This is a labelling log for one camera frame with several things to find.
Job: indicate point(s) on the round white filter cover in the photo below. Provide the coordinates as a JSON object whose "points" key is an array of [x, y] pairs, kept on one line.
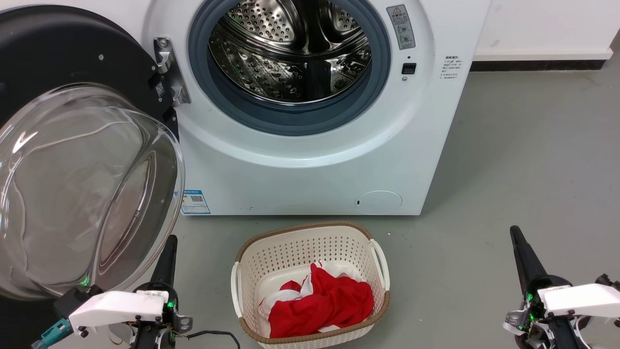
{"points": [[379, 202]]}

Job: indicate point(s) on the perforated steel washer drum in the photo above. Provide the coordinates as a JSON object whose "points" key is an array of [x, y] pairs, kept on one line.
{"points": [[271, 72]]}

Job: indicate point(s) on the white front-load washing machine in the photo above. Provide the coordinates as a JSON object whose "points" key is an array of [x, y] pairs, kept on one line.
{"points": [[290, 189]]}

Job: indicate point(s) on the blue energy label sticker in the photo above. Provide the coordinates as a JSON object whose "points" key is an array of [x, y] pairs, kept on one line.
{"points": [[196, 202]]}

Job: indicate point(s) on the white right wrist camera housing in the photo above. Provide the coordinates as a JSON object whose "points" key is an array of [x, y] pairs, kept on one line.
{"points": [[581, 300]]}

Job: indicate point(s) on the grey warning sticker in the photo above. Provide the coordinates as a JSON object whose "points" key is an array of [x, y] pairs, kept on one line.
{"points": [[401, 26]]}

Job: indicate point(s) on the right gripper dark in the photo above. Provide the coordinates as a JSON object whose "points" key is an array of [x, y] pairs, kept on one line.
{"points": [[537, 329]]}

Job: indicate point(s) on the red and white garment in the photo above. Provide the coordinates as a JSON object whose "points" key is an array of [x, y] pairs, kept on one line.
{"points": [[329, 305]]}

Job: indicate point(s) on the printed text instruction sticker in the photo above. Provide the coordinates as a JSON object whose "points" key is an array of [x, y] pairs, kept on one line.
{"points": [[451, 68]]}

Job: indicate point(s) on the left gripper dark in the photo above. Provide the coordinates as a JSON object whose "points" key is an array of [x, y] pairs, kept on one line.
{"points": [[150, 337]]}

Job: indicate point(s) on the black round glass washer door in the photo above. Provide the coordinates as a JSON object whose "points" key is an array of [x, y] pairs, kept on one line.
{"points": [[58, 58]]}

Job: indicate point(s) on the metal door hinge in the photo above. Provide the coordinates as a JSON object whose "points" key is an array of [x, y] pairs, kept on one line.
{"points": [[167, 58]]}

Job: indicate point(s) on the black wall baseboard strip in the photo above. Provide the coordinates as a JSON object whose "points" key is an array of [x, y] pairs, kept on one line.
{"points": [[537, 65]]}

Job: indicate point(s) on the cream perforated laundry basket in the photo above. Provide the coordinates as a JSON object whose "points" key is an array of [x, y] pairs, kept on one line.
{"points": [[300, 242]]}

